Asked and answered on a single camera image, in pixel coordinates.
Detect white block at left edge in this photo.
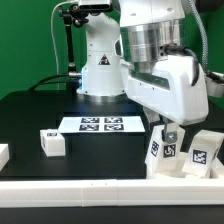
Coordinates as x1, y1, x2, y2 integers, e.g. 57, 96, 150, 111
0, 144, 9, 171

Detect white L-shaped obstacle frame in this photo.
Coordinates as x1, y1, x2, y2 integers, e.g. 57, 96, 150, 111
0, 178, 224, 208

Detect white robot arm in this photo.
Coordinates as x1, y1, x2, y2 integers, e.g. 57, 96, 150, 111
78, 0, 209, 126

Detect white tag base sheet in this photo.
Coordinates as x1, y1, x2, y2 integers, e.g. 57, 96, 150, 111
58, 116, 145, 133

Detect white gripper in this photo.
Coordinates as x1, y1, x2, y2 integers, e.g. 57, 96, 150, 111
120, 55, 209, 144

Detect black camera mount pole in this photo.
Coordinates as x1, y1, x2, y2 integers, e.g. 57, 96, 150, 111
59, 5, 88, 92

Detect black cables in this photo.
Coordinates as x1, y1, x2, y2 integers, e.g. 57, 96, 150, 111
28, 0, 83, 92

